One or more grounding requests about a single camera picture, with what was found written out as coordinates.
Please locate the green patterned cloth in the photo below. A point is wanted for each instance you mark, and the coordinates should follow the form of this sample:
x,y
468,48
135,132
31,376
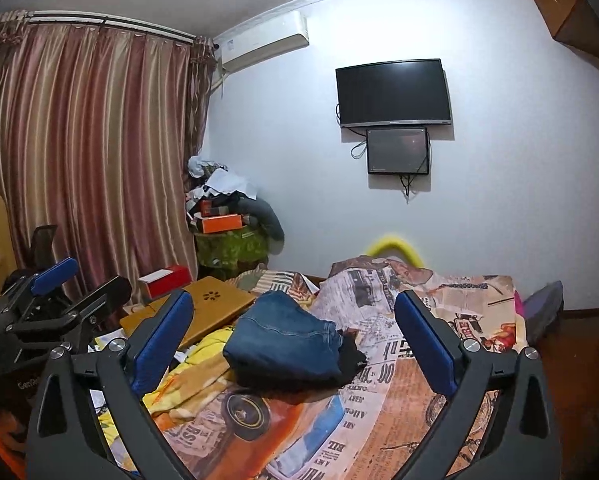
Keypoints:
x,y
232,252

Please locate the grey purple backpack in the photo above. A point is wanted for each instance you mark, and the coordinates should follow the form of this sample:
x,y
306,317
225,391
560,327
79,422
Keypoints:
x,y
544,310

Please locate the red white box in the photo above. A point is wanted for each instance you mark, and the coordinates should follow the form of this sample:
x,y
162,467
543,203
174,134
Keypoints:
x,y
167,285

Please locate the small black wall monitor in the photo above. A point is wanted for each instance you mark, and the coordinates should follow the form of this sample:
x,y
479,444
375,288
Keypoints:
x,y
397,150

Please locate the small red box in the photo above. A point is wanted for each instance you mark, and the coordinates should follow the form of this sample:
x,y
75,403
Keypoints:
x,y
205,207

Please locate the white crumpled cloth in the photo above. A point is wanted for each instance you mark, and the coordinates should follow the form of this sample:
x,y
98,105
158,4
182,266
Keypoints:
x,y
224,182

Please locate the black mesh chair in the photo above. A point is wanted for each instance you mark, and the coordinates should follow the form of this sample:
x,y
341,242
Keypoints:
x,y
44,247

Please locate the white air conditioner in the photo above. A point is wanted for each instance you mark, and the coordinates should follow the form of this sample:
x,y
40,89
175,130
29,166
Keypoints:
x,y
262,42

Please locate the orange box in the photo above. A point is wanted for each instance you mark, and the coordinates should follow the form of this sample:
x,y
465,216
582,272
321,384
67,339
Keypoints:
x,y
222,224

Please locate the printed blanket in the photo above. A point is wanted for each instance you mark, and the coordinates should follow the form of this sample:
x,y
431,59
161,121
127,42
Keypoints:
x,y
379,410

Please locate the curtain rod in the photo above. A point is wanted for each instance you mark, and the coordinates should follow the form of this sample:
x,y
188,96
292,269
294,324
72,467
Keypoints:
x,y
104,24

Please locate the yellow cloth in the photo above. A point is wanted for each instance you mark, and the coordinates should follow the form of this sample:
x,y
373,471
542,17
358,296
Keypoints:
x,y
199,365

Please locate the pink cloth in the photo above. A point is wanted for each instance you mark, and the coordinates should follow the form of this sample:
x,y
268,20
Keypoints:
x,y
518,304

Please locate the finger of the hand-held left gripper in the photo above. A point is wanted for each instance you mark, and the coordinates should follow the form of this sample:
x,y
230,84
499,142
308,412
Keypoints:
x,y
54,270
104,300

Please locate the striped red curtain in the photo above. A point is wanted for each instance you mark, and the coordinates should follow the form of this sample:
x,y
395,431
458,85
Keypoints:
x,y
89,160

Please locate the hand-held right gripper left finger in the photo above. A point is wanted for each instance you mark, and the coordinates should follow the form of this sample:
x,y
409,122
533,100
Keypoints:
x,y
162,340

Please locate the black wall television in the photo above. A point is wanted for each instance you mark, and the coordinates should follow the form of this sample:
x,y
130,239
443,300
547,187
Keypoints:
x,y
392,92

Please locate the orange cloth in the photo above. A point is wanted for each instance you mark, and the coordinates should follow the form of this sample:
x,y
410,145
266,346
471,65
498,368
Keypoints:
x,y
7,440

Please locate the black cloth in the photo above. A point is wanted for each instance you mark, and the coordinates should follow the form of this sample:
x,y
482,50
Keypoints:
x,y
352,357

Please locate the blue denim jeans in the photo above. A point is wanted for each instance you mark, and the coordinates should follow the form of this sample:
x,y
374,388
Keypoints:
x,y
279,335

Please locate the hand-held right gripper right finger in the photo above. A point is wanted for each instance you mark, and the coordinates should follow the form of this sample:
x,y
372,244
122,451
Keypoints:
x,y
427,340

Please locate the wooden lap desk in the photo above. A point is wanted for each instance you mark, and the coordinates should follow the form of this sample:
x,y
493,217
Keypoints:
x,y
214,305

